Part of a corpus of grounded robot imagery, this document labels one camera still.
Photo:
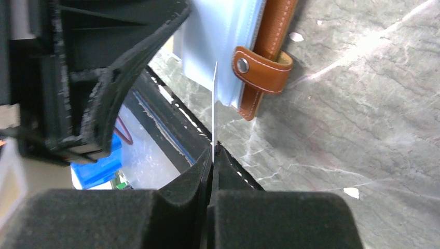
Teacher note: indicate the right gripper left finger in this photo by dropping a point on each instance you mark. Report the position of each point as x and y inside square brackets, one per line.
[170, 217]

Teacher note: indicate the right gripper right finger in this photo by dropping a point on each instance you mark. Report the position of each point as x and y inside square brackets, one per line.
[242, 217]

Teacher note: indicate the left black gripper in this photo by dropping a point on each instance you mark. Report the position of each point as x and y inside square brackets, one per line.
[67, 67]

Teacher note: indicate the brown leather card holder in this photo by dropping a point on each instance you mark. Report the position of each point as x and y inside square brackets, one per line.
[235, 49]

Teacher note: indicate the silver VIP card in basket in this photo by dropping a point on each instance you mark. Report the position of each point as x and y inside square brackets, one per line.
[214, 113]

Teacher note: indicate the blue plastic bin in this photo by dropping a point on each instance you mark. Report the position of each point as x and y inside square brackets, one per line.
[93, 174]

